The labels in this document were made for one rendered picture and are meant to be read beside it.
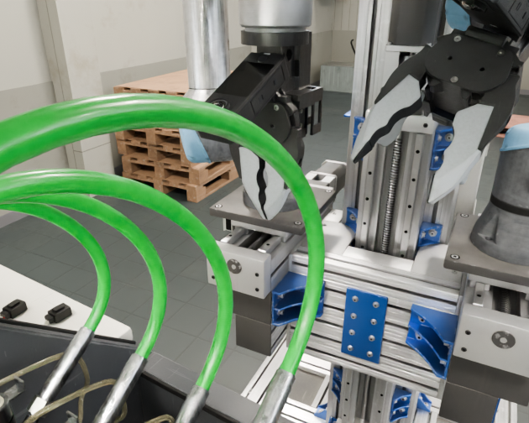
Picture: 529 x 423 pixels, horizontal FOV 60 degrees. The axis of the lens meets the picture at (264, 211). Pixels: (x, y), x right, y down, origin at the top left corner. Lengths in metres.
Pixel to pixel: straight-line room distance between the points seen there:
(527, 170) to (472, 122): 0.45
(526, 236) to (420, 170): 0.24
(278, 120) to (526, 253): 0.56
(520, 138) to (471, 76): 0.43
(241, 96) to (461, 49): 0.20
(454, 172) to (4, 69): 3.37
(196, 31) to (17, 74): 2.81
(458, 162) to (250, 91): 0.19
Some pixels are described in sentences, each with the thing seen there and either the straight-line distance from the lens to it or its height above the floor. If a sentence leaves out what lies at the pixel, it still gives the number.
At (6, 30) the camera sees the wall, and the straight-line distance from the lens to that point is 3.62.
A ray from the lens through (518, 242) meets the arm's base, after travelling 0.90.
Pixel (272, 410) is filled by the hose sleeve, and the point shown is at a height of 1.16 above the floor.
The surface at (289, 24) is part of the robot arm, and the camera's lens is 0.48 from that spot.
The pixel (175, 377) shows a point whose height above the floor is 0.95.
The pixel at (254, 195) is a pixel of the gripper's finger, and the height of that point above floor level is 1.25.
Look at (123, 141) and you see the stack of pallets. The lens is 3.95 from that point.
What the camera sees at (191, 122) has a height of 1.41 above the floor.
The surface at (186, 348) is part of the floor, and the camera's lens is 2.22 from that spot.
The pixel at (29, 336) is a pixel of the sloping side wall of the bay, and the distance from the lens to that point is 0.61.
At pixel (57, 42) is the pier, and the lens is 3.70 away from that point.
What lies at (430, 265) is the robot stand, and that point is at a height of 0.95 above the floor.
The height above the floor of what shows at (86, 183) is 1.37.
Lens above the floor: 1.46
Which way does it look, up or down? 25 degrees down
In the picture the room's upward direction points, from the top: straight up
